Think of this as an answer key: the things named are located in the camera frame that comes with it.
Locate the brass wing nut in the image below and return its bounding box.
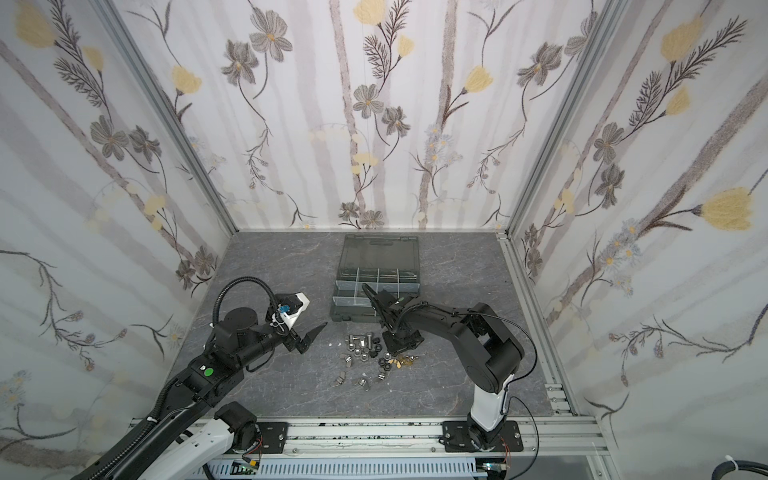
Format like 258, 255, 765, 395
389, 355, 418, 369

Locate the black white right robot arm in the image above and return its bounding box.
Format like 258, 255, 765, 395
362, 284, 525, 453

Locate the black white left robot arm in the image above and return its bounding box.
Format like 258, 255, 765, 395
75, 307, 326, 479

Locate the green plastic organizer box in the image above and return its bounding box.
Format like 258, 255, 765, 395
330, 234, 421, 323

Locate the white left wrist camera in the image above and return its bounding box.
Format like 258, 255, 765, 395
276, 292, 310, 330

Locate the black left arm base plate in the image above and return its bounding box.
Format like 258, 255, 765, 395
251, 422, 289, 454

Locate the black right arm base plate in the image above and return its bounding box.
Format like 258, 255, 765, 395
438, 420, 524, 453

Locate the black corrugated cable conduit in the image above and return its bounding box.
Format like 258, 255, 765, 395
86, 413, 163, 480

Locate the white slotted cable duct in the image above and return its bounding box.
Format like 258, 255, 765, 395
208, 458, 488, 479

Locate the aluminium front rail frame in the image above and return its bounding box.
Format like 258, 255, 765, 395
113, 383, 619, 480

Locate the black cable with tie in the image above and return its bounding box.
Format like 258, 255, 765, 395
710, 455, 768, 480

